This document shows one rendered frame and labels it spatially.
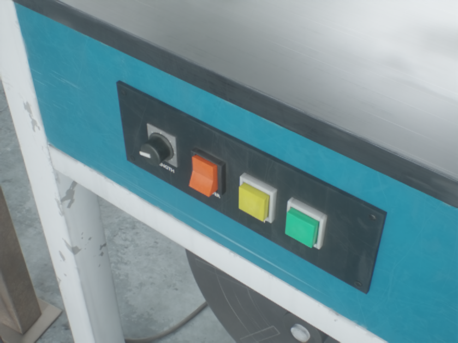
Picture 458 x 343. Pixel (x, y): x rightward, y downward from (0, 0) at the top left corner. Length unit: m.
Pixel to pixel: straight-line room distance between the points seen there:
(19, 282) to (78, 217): 0.36
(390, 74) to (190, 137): 0.16
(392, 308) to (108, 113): 0.29
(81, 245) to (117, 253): 0.47
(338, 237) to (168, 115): 0.17
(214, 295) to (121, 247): 0.35
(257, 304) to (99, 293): 0.22
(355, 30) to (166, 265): 0.85
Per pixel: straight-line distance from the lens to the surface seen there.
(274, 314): 0.98
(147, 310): 1.25
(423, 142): 0.45
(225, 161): 0.54
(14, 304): 1.19
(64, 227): 0.84
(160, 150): 0.57
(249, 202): 0.53
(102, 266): 0.93
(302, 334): 0.89
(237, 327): 1.07
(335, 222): 0.50
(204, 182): 0.55
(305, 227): 0.51
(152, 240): 1.35
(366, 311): 0.56
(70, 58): 0.62
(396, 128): 0.45
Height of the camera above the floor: 1.02
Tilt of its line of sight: 43 degrees down
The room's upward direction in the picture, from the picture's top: straight up
